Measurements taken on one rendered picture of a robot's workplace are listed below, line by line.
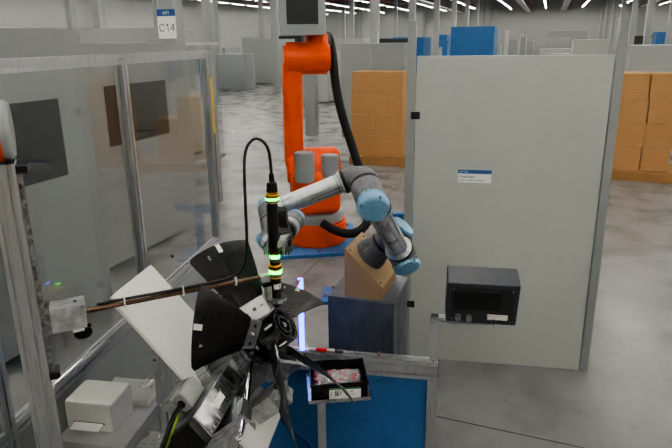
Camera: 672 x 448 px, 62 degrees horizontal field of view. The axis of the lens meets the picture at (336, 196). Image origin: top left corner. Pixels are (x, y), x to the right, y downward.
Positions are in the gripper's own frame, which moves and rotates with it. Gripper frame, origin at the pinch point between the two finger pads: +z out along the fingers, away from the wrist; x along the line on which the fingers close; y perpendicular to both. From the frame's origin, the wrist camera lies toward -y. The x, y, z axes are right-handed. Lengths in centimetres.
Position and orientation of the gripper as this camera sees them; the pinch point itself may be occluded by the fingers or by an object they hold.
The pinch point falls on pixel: (271, 243)
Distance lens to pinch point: 181.1
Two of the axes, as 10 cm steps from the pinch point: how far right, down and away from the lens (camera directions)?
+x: -9.9, -0.4, 1.6
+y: 0.0, 9.7, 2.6
